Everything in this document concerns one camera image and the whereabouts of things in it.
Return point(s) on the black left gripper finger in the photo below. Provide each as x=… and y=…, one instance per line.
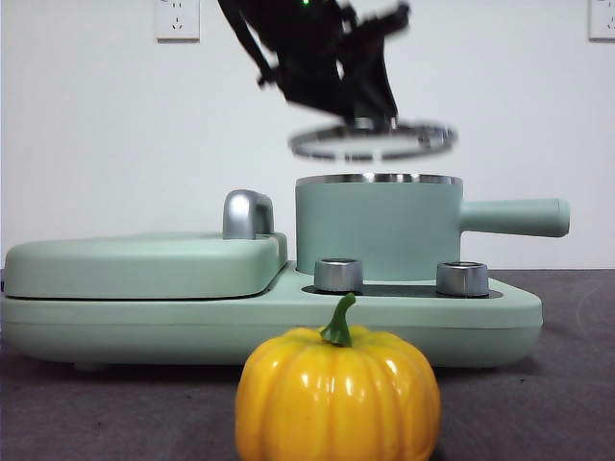
x=379, y=91
x=331, y=93

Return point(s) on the yellow toy pumpkin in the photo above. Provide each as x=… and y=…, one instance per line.
x=336, y=394

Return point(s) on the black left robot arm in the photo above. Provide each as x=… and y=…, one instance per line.
x=298, y=38

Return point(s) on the silver control knob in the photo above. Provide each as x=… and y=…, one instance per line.
x=336, y=276
x=461, y=278

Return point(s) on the green griddle cover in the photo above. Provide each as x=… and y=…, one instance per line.
x=144, y=269

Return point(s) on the green breakfast machine base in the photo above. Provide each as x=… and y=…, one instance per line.
x=144, y=331

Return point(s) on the white wall socket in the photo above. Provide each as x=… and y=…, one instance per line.
x=178, y=21
x=603, y=19

